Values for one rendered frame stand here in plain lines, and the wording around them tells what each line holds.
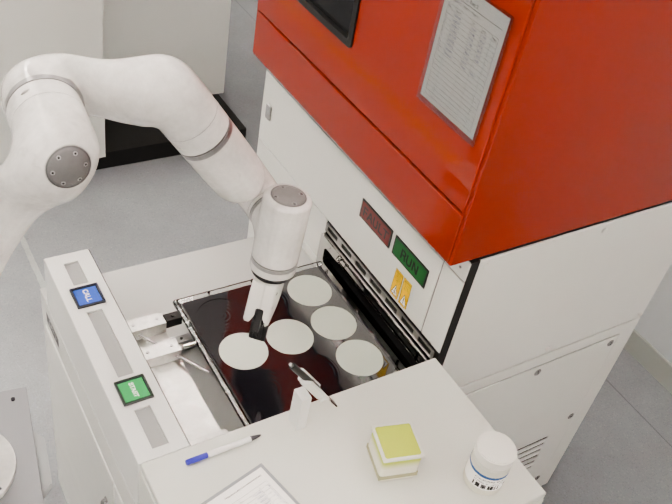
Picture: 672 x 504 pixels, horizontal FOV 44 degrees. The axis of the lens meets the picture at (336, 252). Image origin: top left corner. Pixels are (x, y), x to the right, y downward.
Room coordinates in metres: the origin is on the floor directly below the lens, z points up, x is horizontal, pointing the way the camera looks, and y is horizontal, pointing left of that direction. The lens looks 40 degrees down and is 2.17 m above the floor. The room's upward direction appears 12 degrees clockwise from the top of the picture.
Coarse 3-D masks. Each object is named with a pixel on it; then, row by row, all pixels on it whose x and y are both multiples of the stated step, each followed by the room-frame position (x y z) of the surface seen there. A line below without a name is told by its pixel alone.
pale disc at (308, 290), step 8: (296, 280) 1.39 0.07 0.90; (304, 280) 1.39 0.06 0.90; (312, 280) 1.40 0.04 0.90; (320, 280) 1.41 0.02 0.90; (288, 288) 1.36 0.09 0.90; (296, 288) 1.36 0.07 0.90; (304, 288) 1.37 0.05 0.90; (312, 288) 1.37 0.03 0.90; (320, 288) 1.38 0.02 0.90; (328, 288) 1.38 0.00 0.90; (296, 296) 1.34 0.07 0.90; (304, 296) 1.34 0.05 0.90; (312, 296) 1.35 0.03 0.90; (320, 296) 1.35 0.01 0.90; (328, 296) 1.36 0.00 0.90; (304, 304) 1.32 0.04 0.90; (312, 304) 1.32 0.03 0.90; (320, 304) 1.33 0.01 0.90
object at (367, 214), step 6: (366, 204) 1.43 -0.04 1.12; (366, 210) 1.43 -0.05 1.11; (366, 216) 1.42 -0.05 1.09; (372, 216) 1.41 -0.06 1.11; (372, 222) 1.40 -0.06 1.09; (378, 222) 1.39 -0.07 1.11; (372, 228) 1.40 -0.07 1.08; (378, 228) 1.39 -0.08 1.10; (384, 228) 1.37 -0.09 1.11; (378, 234) 1.38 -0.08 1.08; (384, 234) 1.37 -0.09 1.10; (384, 240) 1.36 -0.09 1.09
